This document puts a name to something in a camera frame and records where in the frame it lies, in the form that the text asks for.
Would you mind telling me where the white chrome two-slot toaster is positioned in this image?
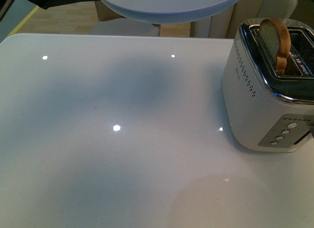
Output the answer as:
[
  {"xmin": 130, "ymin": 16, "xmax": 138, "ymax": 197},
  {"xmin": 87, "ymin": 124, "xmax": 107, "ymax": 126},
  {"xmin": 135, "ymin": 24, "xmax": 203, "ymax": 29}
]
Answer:
[{"xmin": 221, "ymin": 19, "xmax": 314, "ymax": 153}]

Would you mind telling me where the brown bread slice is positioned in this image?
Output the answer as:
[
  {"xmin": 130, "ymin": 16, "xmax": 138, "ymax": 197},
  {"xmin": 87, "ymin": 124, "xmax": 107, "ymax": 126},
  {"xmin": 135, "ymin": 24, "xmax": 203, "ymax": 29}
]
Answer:
[{"xmin": 259, "ymin": 19, "xmax": 291, "ymax": 75}]

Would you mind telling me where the beige upholstered chair left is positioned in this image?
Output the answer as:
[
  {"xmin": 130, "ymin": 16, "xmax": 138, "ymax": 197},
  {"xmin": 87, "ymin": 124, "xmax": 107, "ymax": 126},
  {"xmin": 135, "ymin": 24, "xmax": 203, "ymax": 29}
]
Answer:
[{"xmin": 89, "ymin": 1, "xmax": 160, "ymax": 37}]

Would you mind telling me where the beige upholstered chair right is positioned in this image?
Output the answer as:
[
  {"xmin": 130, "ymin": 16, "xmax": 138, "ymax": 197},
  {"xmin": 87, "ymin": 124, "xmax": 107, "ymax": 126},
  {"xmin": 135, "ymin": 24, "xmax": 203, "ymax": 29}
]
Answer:
[{"xmin": 190, "ymin": 0, "xmax": 298, "ymax": 39}]

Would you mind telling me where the beige upholstered chair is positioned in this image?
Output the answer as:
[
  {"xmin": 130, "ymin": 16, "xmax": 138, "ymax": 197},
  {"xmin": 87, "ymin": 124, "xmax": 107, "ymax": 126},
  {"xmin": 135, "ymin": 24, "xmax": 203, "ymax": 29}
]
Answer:
[
  {"xmin": 190, "ymin": 0, "xmax": 298, "ymax": 39},
  {"xmin": 89, "ymin": 1, "xmax": 160, "ymax": 37}
]

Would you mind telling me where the light blue round plate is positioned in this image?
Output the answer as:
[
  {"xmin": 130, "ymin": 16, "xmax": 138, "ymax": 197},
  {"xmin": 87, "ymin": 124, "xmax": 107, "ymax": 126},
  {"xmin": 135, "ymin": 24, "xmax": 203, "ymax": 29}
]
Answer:
[{"xmin": 100, "ymin": 0, "xmax": 239, "ymax": 24}]

